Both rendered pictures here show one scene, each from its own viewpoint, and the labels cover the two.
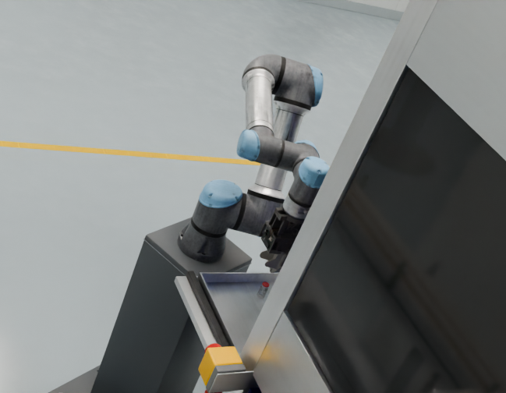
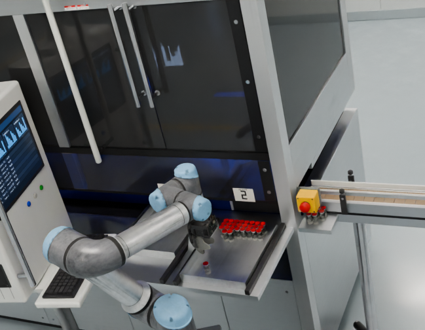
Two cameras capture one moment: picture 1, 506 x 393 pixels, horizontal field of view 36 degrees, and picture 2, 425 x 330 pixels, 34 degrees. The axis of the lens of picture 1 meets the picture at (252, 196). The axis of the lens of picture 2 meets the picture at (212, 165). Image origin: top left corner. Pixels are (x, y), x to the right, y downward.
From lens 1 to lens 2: 3.07 m
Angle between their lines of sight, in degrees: 93
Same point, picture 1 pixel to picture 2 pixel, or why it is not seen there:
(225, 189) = (169, 304)
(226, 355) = (306, 192)
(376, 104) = (264, 19)
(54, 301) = not seen: outside the picture
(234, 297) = (229, 274)
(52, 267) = not seen: outside the picture
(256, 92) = (145, 226)
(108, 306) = not seen: outside the picture
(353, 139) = (268, 46)
